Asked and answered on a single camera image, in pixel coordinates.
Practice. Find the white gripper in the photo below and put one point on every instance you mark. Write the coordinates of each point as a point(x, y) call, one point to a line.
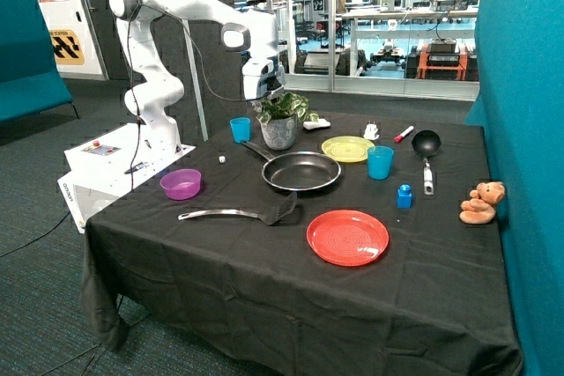
point(263, 79)

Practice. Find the white sponge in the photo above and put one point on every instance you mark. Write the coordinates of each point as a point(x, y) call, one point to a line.
point(319, 124)

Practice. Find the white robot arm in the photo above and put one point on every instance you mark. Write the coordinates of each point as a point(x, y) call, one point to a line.
point(254, 31)

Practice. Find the black frying pan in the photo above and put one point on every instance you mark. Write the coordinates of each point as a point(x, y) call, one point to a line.
point(297, 171)

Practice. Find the potted plant grey pot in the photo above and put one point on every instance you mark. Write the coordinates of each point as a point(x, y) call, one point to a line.
point(279, 118)

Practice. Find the blue cup near plant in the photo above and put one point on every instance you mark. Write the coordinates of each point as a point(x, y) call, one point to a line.
point(241, 129)

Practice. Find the yellow plastic plate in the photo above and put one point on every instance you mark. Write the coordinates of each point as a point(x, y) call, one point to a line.
point(347, 149)

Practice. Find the white power adapter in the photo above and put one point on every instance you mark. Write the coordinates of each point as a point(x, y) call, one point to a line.
point(371, 131)

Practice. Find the blue cup near yellow plate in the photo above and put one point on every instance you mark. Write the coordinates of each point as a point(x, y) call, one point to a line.
point(379, 162)

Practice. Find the black slotted spatula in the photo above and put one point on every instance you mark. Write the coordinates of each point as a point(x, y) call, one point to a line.
point(269, 216)

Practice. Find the purple plastic bowl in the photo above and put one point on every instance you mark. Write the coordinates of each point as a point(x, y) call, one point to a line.
point(181, 184)

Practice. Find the red white marker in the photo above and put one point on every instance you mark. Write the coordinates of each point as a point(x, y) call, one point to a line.
point(403, 135)

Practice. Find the black ladle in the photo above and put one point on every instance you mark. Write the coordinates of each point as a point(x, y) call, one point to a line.
point(426, 143)

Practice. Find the black tablecloth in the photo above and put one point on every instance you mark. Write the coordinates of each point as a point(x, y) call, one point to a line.
point(434, 303)

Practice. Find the red plastic plate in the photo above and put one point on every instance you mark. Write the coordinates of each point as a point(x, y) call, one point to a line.
point(347, 238)

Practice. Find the blue toy block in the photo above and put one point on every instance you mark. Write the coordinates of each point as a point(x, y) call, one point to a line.
point(404, 196)

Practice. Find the white robot control box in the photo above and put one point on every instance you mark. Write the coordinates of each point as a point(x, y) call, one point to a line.
point(109, 166)

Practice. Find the teal sofa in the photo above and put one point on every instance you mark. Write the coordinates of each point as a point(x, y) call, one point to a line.
point(30, 81)

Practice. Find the brown teddy bear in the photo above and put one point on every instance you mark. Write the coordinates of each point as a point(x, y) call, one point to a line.
point(480, 208)

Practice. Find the teal partition wall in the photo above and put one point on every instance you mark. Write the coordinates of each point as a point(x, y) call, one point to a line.
point(520, 107)

